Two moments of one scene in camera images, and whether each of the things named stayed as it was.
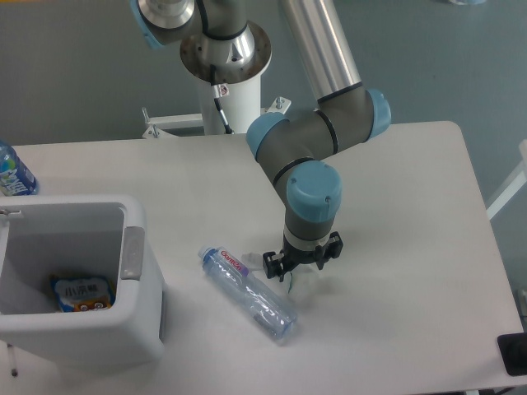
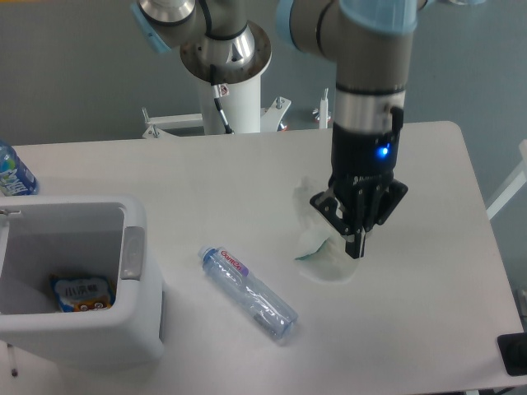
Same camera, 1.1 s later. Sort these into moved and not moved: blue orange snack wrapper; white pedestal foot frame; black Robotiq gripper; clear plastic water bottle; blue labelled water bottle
Moved: black Robotiq gripper
Not moved: blue labelled water bottle; clear plastic water bottle; blue orange snack wrapper; white pedestal foot frame
